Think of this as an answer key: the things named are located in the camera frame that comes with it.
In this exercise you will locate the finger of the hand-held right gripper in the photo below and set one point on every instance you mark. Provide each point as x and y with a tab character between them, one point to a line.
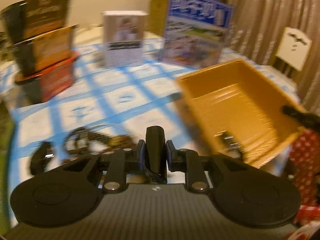
300	116

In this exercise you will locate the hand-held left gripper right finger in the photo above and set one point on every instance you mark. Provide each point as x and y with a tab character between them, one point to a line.
170	155

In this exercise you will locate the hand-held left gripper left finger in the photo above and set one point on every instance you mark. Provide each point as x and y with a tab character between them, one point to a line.
141	153

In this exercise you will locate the black wristwatch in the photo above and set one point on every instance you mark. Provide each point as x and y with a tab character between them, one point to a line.
155	150

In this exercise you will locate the yellow plastic tray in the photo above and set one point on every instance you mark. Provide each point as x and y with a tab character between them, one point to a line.
237	100

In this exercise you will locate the red dotted cloth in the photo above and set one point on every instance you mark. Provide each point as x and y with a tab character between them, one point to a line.
306	155

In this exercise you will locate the blue checked tablecloth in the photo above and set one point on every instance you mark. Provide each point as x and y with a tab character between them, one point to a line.
120	95

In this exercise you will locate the white wooden chair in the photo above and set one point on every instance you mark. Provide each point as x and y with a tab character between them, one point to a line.
295	47

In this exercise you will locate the black wristband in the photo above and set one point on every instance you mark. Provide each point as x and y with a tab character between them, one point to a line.
41	155

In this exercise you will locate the beige patterned curtain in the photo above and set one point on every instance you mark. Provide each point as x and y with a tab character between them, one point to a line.
265	10

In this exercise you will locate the small white product box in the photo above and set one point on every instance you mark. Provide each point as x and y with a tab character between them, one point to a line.
123	37

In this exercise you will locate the blue milk carton box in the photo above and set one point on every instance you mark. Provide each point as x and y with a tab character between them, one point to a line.
195	30

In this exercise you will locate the black instant noodle bowl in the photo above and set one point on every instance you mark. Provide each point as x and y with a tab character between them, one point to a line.
37	15
50	47

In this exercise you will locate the brown cardboard box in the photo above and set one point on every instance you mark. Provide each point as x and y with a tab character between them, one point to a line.
160	7

